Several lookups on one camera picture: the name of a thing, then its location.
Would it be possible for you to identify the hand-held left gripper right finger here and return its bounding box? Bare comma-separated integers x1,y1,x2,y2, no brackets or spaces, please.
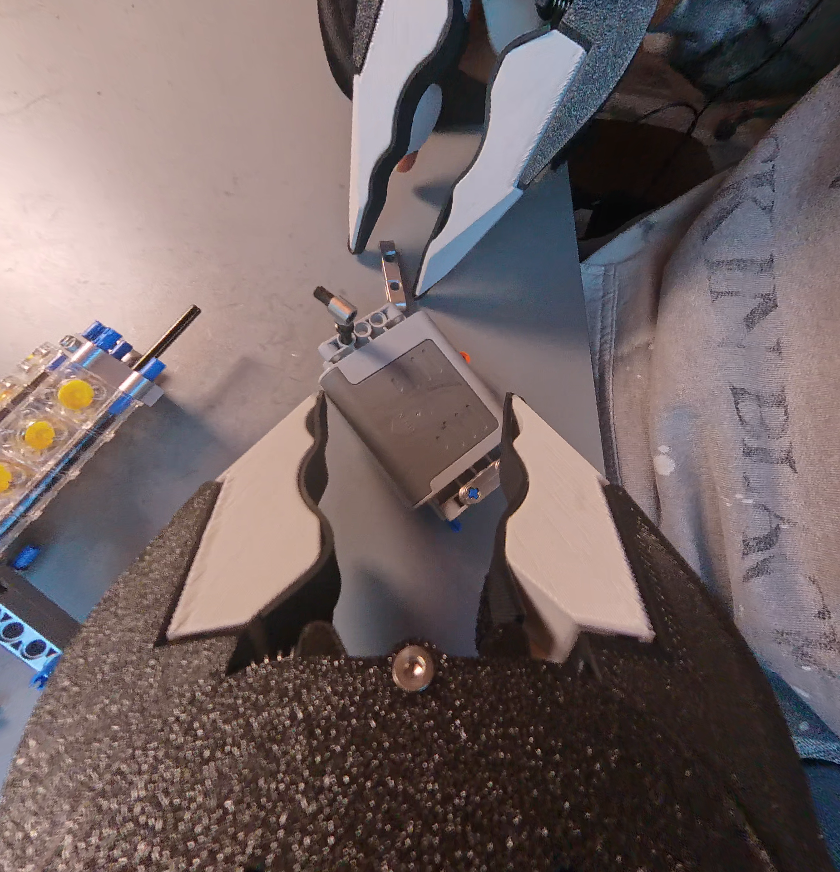
482,396,655,662

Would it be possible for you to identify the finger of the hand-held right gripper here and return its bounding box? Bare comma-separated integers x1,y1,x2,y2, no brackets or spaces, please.
346,0,470,257
415,28,594,298

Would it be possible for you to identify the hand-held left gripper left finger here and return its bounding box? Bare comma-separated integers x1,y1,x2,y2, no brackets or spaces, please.
162,396,342,655

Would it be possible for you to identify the white three-hole beam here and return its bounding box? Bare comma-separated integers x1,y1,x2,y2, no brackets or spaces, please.
378,242,406,309

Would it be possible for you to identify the grey battery box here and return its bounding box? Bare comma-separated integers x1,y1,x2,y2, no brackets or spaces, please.
316,307,509,525

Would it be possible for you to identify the toy engine model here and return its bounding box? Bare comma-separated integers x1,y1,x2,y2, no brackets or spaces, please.
0,304,203,689

